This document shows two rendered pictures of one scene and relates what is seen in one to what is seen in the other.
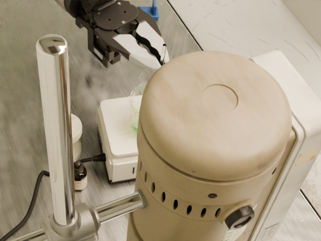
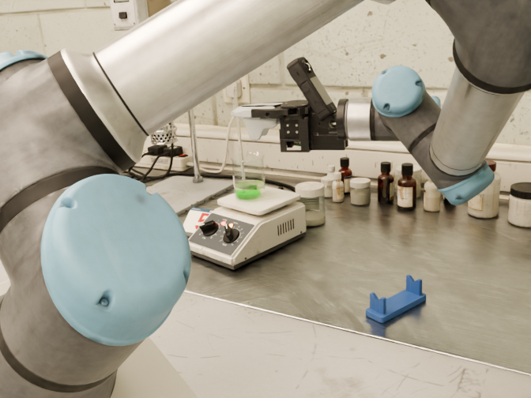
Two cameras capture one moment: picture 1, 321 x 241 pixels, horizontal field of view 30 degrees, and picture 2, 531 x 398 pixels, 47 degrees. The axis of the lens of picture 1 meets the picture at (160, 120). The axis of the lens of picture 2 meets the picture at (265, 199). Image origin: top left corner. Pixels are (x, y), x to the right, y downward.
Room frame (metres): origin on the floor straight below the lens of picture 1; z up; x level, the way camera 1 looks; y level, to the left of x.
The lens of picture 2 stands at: (1.63, -0.40, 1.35)
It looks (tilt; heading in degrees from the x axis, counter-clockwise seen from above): 18 degrees down; 156
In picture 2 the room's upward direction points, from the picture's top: 4 degrees counter-clockwise
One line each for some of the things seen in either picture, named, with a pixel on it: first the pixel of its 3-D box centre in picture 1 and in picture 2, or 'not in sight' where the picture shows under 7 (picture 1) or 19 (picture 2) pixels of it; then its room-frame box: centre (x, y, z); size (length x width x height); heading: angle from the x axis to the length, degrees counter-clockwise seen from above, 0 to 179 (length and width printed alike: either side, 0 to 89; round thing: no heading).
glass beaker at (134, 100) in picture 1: (146, 114); (250, 177); (0.61, 0.02, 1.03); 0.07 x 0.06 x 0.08; 115
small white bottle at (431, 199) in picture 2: not in sight; (432, 189); (0.68, 0.41, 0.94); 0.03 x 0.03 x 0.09
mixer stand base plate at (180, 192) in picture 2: not in sight; (167, 197); (0.26, -0.04, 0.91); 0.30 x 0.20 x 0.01; 123
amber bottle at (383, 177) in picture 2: not in sight; (386, 182); (0.58, 0.36, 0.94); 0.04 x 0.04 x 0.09
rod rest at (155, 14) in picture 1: (135, 8); (396, 297); (0.98, 0.09, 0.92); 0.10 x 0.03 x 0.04; 103
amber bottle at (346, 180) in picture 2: not in sight; (344, 175); (0.47, 0.32, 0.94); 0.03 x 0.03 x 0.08
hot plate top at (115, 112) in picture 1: (139, 123); (258, 199); (0.62, 0.04, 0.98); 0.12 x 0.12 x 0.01; 21
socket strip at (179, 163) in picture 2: not in sight; (135, 156); (-0.14, -0.02, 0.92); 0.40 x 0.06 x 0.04; 33
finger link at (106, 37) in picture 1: (116, 38); not in sight; (0.65, 0.09, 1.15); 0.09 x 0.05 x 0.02; 46
